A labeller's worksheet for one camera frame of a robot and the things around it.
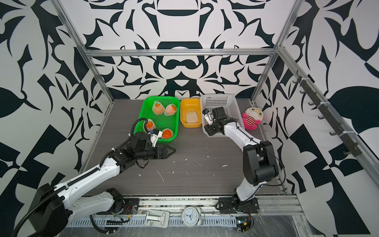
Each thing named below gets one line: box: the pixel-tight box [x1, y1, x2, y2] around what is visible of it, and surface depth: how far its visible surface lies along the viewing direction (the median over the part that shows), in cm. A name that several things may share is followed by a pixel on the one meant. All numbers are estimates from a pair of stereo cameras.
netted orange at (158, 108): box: [151, 100, 166, 116], surface depth 110 cm
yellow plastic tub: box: [180, 98, 202, 128], surface depth 113 cm
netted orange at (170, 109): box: [164, 103, 178, 116], surface depth 107 cm
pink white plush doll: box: [241, 107, 265, 131], surface depth 104 cm
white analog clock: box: [179, 206, 206, 228], surface depth 70 cm
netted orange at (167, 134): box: [160, 128, 174, 140], surface depth 94 cm
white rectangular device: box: [145, 209, 170, 229], surface depth 71 cm
